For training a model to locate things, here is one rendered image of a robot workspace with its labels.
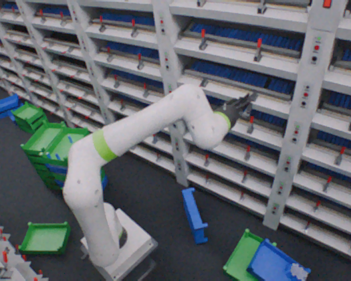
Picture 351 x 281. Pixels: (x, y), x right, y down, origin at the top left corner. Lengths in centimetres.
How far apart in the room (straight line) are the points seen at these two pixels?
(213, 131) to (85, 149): 44
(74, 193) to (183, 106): 43
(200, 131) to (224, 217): 111
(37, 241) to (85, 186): 132
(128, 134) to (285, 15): 70
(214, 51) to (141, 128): 56
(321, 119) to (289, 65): 27
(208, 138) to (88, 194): 42
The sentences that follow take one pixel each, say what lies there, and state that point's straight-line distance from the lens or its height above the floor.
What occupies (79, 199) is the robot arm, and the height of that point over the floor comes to 99.
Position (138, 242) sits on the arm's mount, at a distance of 144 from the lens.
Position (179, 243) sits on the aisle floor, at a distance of 182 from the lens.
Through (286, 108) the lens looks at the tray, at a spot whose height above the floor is 91.
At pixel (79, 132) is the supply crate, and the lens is 195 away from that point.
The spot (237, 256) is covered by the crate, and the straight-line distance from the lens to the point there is 178.
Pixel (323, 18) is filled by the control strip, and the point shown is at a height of 132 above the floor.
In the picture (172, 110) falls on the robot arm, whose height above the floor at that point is 112.
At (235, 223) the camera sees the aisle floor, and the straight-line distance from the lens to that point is 189.
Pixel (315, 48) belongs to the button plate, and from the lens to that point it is 108.
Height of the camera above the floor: 162
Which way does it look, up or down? 42 degrees down
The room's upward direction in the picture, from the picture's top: 8 degrees counter-clockwise
